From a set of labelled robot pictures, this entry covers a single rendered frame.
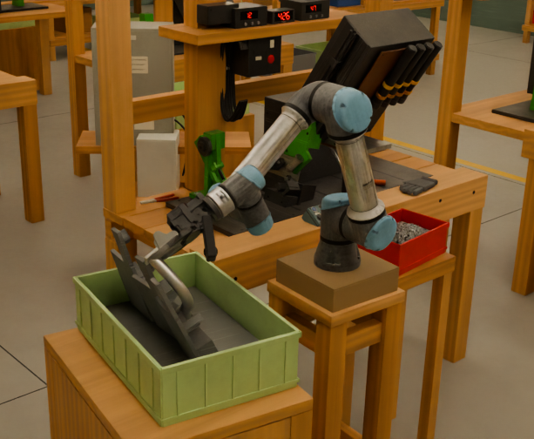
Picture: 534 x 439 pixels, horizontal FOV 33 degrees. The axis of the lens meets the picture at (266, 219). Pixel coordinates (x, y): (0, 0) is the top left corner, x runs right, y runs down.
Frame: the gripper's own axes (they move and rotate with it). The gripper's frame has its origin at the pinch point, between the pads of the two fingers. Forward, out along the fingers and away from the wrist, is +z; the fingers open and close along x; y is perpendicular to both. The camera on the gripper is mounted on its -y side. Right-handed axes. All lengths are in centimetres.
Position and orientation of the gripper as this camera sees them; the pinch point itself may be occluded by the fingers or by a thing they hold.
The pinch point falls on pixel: (157, 260)
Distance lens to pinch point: 233.4
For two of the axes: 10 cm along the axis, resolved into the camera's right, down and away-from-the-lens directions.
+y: -6.4, -7.4, 1.9
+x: 0.9, -3.2, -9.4
